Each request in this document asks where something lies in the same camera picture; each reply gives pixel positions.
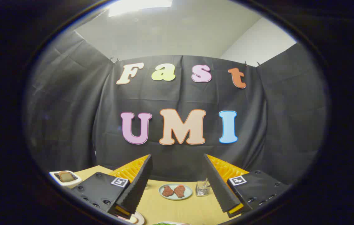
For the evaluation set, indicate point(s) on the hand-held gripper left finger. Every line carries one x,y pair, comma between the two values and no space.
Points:
139,184

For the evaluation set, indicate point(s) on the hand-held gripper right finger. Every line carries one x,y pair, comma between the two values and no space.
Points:
219,184

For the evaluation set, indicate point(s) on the green lettuce leaf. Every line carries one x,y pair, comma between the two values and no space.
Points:
167,223

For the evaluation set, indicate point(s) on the toast bread slice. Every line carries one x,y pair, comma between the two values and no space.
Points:
66,177

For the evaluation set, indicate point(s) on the wooden stick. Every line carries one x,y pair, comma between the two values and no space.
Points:
205,182

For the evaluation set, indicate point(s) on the clear utensil holder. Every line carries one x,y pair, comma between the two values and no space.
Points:
201,190

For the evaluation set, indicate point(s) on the brown meat patty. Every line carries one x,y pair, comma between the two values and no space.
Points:
167,191
179,190

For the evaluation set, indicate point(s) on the light blue plate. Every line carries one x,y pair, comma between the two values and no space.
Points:
189,193

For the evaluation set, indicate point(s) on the round cream plate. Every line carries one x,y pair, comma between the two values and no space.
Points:
139,218

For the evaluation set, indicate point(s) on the white toaster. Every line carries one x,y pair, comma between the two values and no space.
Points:
71,182

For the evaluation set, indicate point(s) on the ceiling light panel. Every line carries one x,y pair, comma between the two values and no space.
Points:
139,7

